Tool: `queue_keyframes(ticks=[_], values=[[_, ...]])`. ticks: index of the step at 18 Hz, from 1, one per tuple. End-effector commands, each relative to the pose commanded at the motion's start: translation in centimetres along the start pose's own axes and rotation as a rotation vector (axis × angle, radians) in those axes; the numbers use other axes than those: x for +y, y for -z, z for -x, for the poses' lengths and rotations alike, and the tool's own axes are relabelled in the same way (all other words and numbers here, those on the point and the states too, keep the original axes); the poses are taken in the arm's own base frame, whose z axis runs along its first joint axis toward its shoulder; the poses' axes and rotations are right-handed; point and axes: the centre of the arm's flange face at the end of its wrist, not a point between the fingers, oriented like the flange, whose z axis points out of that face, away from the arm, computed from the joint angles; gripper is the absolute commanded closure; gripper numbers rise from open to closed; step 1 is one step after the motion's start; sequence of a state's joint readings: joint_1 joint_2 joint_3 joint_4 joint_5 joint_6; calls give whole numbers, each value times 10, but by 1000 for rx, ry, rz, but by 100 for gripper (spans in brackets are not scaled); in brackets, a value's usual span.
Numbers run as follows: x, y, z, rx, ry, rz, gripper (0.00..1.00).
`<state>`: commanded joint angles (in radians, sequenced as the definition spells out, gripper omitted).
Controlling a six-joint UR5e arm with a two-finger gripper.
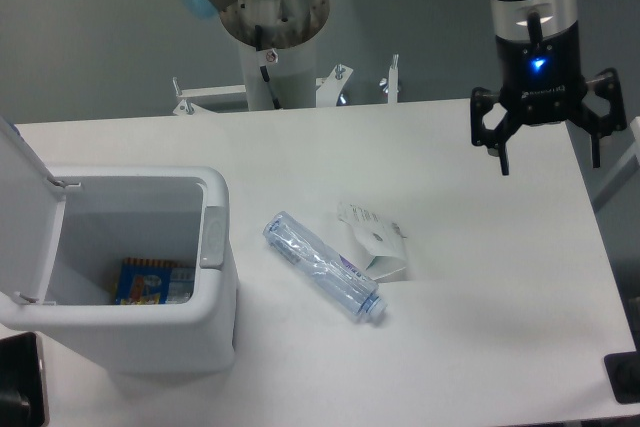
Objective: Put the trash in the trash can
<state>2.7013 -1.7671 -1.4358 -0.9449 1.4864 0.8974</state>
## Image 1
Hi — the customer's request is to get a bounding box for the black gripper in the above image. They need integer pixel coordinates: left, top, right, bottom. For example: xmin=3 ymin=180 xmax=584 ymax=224
xmin=469 ymin=21 xmax=628 ymax=177

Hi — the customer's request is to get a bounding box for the white paper carton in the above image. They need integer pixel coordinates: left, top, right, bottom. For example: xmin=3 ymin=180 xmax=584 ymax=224
xmin=337 ymin=202 xmax=408 ymax=283

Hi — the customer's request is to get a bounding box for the clear plastic bottle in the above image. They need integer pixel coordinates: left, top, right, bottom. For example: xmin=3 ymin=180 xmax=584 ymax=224
xmin=263 ymin=211 xmax=388 ymax=324

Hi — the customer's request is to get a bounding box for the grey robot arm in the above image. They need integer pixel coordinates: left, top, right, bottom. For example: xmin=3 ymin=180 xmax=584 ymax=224
xmin=181 ymin=0 xmax=627 ymax=168

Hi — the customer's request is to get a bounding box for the white trash can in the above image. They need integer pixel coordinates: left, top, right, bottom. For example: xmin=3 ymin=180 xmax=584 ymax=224
xmin=1 ymin=124 xmax=238 ymax=374

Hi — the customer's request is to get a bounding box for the black clamp bottom right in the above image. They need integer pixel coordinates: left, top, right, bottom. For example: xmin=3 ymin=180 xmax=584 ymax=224
xmin=604 ymin=351 xmax=639 ymax=404

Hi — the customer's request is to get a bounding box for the colourful snack wrapper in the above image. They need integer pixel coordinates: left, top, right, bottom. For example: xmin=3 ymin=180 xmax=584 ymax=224
xmin=114 ymin=257 xmax=195 ymax=305

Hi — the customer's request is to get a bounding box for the black device bottom left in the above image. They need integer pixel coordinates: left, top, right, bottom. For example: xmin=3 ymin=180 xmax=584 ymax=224
xmin=1 ymin=332 xmax=48 ymax=426

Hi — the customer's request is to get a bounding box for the white bracket right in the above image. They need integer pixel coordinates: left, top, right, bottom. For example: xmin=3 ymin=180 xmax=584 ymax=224
xmin=379 ymin=53 xmax=401 ymax=104

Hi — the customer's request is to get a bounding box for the white bracket middle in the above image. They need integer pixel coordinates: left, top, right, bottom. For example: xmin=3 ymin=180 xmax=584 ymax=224
xmin=316 ymin=64 xmax=354 ymax=108

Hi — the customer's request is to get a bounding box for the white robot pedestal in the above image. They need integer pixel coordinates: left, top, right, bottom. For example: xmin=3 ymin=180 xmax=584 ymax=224
xmin=219 ymin=0 xmax=332 ymax=111

